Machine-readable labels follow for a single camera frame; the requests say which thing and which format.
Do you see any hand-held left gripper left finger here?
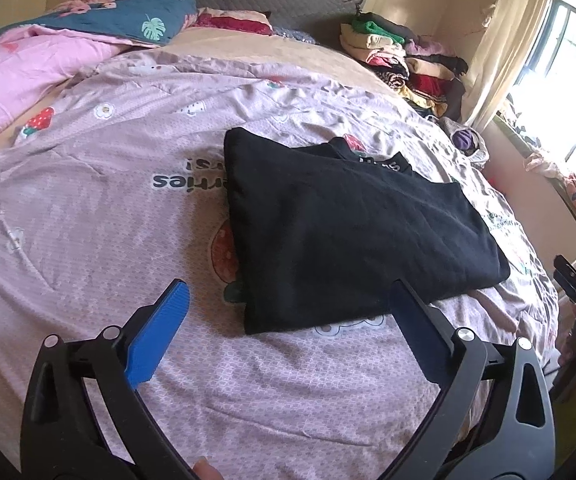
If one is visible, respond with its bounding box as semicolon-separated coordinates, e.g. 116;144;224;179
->
20;279;195;480

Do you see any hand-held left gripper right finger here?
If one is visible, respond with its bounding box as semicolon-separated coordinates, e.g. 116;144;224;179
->
383;279;556;480

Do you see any black sweater with orange patches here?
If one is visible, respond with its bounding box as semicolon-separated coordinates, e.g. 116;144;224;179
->
223;127;511;336

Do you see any pile of folded clothes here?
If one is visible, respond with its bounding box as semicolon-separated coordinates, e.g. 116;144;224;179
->
338;12;469;118

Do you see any person's left hand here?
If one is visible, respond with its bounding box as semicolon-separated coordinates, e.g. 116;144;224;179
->
192;456;225;480

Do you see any pink strawberry printed blanket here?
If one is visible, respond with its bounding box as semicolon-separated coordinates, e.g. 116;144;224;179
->
0;50;561;480

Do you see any plastic bag with purple cloth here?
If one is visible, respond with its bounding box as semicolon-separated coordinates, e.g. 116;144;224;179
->
440;116;491;166

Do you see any window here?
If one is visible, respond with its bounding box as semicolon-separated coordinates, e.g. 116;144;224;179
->
513;0;576;181

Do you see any cream curtain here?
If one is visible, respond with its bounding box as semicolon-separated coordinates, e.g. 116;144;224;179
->
460;0;561;128

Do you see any beige bed sheet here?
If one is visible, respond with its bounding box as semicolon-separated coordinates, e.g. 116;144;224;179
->
163;25;403;96

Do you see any pink floral quilt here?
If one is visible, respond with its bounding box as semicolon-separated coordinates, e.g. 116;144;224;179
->
0;27;128;161

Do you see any red pillow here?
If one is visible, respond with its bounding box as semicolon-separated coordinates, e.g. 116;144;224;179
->
188;7;273;36

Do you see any blue leaf printed quilt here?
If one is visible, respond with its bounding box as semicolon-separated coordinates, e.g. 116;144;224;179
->
0;0;199;51

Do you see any blue patterned pillow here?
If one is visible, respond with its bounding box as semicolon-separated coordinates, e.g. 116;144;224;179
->
273;25;319;45

